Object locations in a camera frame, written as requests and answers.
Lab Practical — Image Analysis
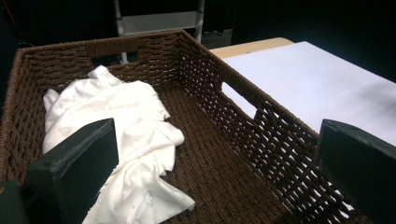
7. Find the brown woven basket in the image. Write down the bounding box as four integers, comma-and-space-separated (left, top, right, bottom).
0, 29, 375, 224

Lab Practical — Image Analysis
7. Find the white cloth garment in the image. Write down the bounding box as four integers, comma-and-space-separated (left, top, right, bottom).
41, 64, 196, 224

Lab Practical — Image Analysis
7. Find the white table mat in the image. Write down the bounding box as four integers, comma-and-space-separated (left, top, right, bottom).
221, 40, 396, 147

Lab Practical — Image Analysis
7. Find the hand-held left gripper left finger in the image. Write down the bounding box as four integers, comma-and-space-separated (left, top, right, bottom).
25, 118, 120, 224

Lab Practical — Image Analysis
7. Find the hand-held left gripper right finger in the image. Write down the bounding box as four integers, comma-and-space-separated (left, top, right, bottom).
313, 119, 396, 224

